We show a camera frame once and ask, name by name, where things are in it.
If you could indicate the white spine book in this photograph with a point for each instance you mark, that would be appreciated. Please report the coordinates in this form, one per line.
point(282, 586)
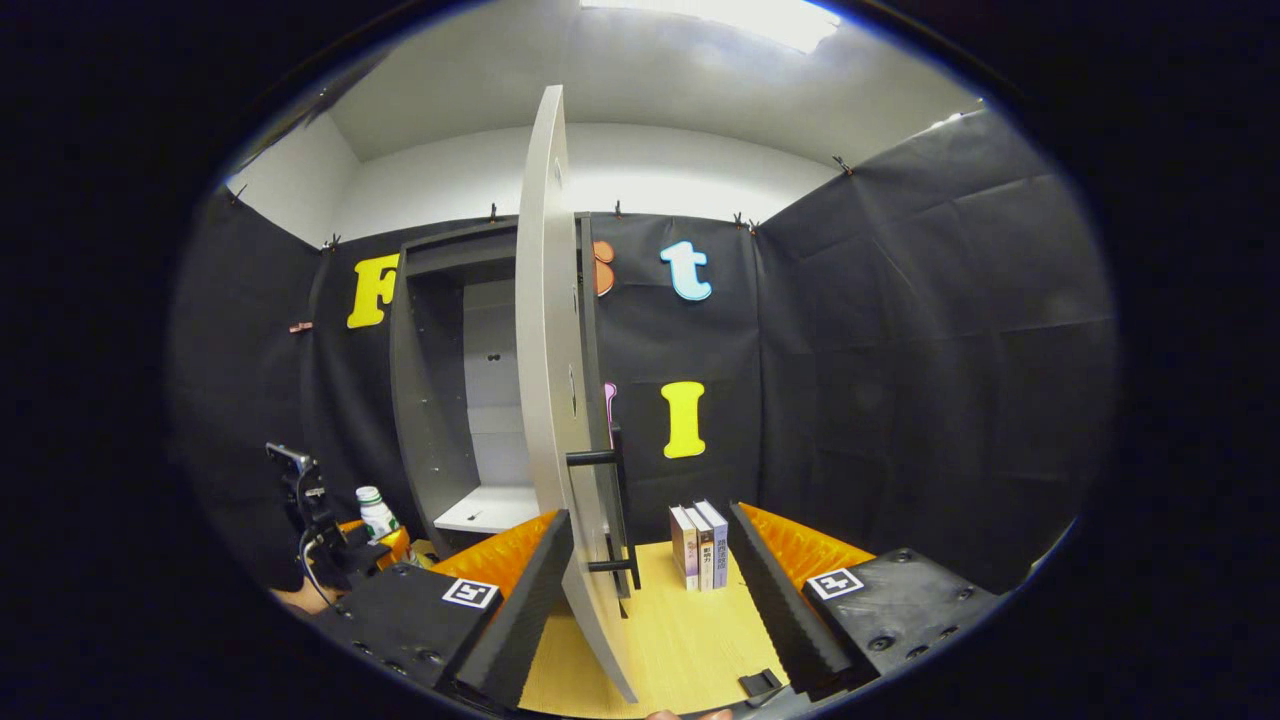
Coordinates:
point(704, 555)

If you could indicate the lavender spine book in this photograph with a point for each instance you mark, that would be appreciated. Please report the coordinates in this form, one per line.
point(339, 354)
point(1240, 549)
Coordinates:
point(720, 545)

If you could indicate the black backdrop cloth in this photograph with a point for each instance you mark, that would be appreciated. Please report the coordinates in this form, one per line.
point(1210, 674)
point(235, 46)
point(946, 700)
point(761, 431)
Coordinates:
point(900, 350)

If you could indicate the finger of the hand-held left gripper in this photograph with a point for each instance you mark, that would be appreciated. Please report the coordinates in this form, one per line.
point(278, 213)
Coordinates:
point(395, 548)

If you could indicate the beige cabinet door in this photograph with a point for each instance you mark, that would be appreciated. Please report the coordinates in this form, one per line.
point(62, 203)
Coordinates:
point(545, 350)

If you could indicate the dark grey cabinet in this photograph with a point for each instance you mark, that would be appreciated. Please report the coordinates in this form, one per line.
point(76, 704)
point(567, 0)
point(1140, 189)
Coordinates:
point(425, 400)

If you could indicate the white bottle with green cap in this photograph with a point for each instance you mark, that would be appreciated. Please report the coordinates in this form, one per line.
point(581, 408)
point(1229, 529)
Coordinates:
point(378, 520)

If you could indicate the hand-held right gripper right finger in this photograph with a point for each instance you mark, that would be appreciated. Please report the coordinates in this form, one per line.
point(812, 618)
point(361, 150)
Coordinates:
point(775, 610)

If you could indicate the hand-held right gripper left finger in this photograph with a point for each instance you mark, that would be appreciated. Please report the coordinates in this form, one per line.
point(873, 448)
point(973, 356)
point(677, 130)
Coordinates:
point(520, 620)

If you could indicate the white cabinet shelf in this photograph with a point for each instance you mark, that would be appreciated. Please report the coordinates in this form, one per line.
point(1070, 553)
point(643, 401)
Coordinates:
point(490, 510)

